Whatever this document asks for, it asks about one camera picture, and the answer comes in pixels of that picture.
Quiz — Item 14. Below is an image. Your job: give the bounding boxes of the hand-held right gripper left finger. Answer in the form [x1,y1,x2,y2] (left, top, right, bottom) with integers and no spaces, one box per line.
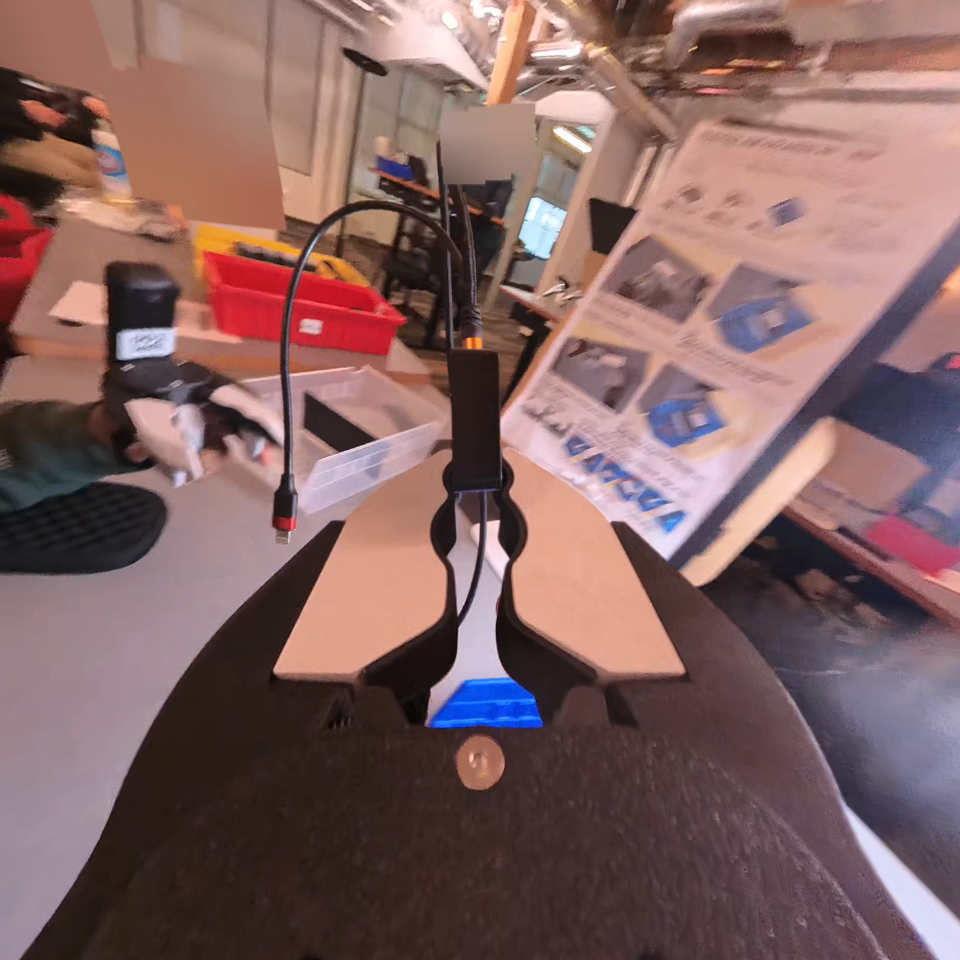
[272,448,462,724]

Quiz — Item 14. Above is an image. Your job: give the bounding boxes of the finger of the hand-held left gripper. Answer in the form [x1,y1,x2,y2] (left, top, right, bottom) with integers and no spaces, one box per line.
[223,405,286,465]

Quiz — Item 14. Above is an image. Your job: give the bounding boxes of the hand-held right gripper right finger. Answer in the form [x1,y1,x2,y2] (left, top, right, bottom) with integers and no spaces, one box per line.
[495,447,688,726]

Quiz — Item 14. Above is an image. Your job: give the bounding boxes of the black cable with red plug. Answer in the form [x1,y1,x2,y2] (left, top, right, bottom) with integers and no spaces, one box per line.
[272,198,470,545]

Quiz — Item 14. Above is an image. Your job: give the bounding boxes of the clear plastic bin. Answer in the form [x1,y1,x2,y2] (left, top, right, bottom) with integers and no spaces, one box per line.
[225,365,451,515]

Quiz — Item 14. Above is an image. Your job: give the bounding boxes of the blue plastic bin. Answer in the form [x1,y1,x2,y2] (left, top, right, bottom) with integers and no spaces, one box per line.
[426,677,545,730]

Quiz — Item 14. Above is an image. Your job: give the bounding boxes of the slim black hub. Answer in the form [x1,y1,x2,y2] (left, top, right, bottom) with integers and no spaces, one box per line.
[446,348,504,492]

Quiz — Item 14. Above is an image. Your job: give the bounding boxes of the short cable with orange plugs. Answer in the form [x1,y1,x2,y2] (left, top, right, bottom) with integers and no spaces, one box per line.
[437,142,485,352]

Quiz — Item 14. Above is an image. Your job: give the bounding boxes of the person's left forearm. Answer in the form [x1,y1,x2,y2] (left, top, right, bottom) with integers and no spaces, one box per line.
[0,401,114,511]

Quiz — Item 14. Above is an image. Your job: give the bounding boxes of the person's left hand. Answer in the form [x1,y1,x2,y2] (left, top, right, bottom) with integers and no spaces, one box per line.
[84,403,157,472]

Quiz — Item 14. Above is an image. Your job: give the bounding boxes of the white printed sheet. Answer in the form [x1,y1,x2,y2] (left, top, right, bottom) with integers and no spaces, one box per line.
[48,281,106,327]

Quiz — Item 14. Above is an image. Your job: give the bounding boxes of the black bin divider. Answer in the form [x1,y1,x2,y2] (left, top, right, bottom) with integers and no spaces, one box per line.
[303,392,376,451]

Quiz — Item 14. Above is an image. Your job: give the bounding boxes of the yellow plastic bin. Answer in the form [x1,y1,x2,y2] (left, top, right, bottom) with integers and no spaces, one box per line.
[195,225,369,290]

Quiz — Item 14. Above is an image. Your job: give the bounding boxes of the red plastic bin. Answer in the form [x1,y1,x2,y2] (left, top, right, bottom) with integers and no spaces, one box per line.
[202,251,406,357]

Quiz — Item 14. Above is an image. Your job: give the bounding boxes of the white wipes canister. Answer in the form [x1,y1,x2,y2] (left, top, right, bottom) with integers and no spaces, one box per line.
[93,127,135,200]

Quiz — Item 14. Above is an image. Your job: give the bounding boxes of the black floor lamp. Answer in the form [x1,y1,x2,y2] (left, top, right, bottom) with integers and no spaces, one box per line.
[341,46,391,256]

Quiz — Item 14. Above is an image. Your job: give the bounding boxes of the wooden standing desk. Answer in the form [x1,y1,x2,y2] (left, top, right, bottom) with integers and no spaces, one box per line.
[371,168,511,354]

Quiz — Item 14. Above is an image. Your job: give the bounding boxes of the printed instruction sheet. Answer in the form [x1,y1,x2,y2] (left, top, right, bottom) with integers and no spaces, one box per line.
[501,120,960,556]

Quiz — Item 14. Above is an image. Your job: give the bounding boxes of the wooden stand with black sheet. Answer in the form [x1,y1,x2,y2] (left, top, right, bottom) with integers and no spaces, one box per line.
[588,198,640,258]

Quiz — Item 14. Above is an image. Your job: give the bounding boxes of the red basket with handle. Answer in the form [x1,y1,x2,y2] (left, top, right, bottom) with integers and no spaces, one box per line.
[0,195,55,324]

